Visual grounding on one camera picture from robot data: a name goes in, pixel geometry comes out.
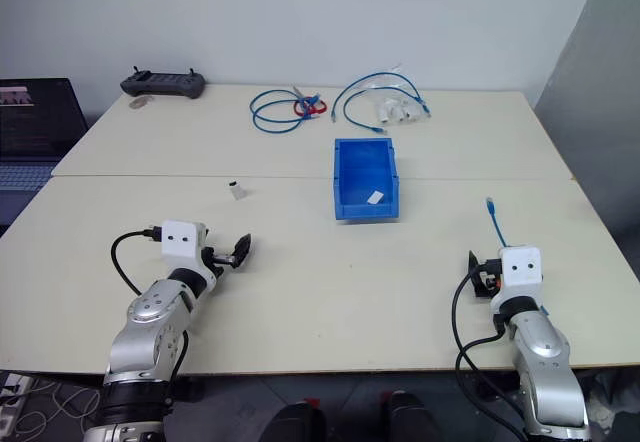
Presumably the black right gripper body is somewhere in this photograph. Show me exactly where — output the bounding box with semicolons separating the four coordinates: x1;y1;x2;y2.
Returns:
477;257;503;294

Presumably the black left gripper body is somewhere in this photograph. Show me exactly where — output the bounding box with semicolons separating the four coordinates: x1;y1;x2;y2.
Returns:
200;244;237;281

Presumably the blue plastic bin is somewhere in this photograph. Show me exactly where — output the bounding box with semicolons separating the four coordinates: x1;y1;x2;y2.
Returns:
331;137;402;222

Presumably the dark rounded shape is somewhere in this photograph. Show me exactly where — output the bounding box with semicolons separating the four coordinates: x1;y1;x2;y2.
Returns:
380;389;443;442
268;398;327;442

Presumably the clear plastic bag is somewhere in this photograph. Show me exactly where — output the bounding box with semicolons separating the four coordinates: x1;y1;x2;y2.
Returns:
355;64;433;126

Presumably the black handheld remote controller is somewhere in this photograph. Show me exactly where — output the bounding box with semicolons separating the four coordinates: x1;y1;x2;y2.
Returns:
119;65;207;99

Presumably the open laptop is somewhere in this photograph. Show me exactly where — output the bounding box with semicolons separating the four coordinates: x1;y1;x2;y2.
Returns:
0;77;91;227

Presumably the white power strip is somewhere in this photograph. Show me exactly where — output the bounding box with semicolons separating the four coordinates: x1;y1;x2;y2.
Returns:
0;371;33;434

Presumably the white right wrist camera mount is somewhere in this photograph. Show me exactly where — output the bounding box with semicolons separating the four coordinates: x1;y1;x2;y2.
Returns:
489;245;544;313

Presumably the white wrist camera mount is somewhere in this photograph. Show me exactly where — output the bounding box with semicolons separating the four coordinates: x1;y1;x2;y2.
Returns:
489;245;544;313
161;220;215;294

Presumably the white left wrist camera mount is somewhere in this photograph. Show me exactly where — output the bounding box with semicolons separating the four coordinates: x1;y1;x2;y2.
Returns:
161;220;215;294

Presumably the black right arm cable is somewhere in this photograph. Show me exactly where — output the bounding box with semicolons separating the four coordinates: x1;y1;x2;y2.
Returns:
451;271;532;442

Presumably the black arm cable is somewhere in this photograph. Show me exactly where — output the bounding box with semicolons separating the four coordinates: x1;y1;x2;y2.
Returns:
110;228;164;297
451;271;532;442

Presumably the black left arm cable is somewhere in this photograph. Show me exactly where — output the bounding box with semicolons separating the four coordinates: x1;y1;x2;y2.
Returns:
110;228;164;297

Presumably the red cable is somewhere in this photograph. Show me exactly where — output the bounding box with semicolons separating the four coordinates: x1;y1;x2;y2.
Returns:
292;93;329;118

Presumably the long blue Ethernet cable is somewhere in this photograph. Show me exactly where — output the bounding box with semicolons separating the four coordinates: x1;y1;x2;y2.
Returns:
330;68;432;125
341;84;421;136

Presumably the white floor cable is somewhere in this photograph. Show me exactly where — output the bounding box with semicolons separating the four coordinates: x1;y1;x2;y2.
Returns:
9;379;104;436

